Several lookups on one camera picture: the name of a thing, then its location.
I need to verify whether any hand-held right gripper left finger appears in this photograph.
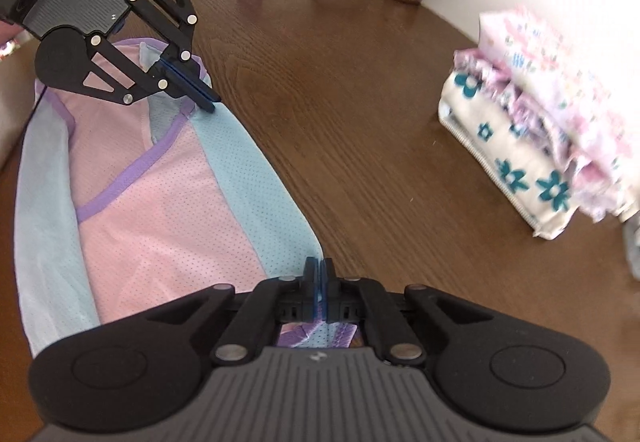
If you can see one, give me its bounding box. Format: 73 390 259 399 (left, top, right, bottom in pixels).
145 258 321 365

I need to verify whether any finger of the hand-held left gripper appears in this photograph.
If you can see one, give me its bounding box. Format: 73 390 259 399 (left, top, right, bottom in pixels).
81 36 217 116
129 0 222 105

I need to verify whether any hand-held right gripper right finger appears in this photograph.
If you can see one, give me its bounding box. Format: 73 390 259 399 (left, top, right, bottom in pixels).
322 258 496 365

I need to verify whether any pink blue mesh vest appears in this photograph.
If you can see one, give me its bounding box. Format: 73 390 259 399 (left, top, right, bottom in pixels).
14 38 361 358

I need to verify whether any folded cream teal-flower garment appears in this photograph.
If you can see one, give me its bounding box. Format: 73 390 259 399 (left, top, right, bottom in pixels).
437 67 583 240

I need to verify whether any folded pink floral garment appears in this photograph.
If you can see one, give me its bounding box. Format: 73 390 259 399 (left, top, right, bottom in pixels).
452 6 640 223

